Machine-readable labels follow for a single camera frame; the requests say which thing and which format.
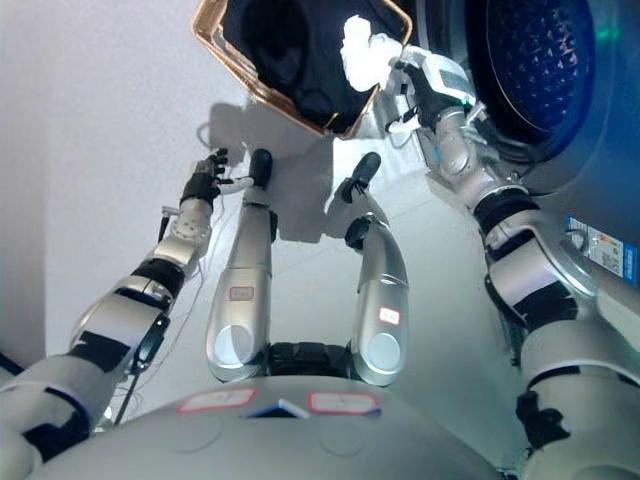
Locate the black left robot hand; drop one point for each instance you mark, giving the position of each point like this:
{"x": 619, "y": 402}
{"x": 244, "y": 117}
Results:
{"x": 200, "y": 187}

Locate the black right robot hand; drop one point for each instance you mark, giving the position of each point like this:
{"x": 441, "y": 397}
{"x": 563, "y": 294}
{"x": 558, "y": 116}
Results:
{"x": 430, "y": 95}

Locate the white cloth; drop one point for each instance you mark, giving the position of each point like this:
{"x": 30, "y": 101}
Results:
{"x": 362, "y": 55}

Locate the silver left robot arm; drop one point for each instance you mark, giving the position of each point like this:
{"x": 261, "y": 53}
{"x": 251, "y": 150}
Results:
{"x": 110, "y": 315}

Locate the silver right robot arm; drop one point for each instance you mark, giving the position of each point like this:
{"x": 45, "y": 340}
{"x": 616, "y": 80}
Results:
{"x": 565, "y": 350}

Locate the black clothes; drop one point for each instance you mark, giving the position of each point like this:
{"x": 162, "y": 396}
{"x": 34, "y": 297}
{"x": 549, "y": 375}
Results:
{"x": 300, "y": 60}

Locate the grey front-load washing machine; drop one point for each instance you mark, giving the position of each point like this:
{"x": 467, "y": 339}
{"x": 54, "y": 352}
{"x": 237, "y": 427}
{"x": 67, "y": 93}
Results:
{"x": 610, "y": 150}

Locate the black left robot foot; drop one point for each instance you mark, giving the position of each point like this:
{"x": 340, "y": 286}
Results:
{"x": 261, "y": 167}

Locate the black robot foot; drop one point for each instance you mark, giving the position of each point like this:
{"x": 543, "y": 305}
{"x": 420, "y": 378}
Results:
{"x": 362, "y": 172}
{"x": 261, "y": 167}

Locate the black right robot foot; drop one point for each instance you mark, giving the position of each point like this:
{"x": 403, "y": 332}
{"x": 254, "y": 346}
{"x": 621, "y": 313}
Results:
{"x": 362, "y": 172}

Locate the brown cardboard laundry box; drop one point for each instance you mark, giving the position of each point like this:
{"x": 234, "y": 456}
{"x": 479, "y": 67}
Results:
{"x": 240, "y": 75}

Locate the black robot pelvis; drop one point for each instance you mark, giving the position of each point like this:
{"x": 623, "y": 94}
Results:
{"x": 307, "y": 357}

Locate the silver right robot leg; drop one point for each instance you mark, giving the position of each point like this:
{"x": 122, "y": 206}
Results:
{"x": 382, "y": 310}

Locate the energy label sticker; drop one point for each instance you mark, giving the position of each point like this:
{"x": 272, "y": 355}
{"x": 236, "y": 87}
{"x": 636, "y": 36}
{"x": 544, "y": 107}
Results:
{"x": 597, "y": 247}

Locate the silver robot torso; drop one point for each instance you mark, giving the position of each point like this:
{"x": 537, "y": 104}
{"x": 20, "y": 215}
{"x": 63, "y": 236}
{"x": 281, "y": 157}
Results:
{"x": 280, "y": 445}

